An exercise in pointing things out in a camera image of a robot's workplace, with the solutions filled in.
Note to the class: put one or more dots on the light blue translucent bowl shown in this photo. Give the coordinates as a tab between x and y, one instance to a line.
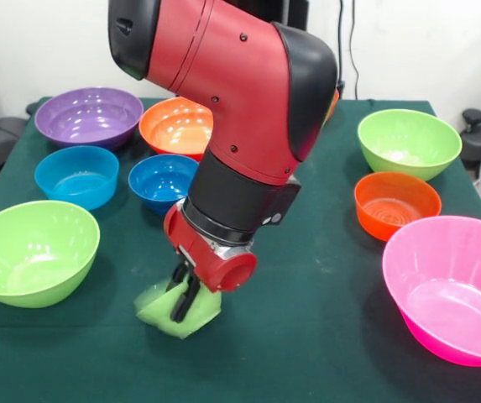
76	180

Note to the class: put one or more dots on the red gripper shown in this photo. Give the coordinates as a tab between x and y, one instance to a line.
223	268

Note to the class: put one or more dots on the large green bowl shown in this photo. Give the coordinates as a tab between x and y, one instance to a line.
408	142
34	252

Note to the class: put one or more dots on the small translucent orange bowl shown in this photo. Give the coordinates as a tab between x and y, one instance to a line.
335	103
391	205

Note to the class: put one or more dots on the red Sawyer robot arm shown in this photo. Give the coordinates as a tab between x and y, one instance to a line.
240	105

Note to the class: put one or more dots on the large pink bowl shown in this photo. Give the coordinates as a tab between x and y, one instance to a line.
445	285

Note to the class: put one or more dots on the large orange bowl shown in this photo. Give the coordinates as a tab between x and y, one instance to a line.
173	130

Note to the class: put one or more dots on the small green bowl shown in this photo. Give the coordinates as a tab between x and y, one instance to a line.
202	312

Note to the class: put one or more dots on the small dark blue bowl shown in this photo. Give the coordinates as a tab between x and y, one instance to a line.
160	184

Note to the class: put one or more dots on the purple bowl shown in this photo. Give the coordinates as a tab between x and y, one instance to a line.
89	121

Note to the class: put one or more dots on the dark green table cloth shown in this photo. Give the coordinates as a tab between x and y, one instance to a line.
307	294

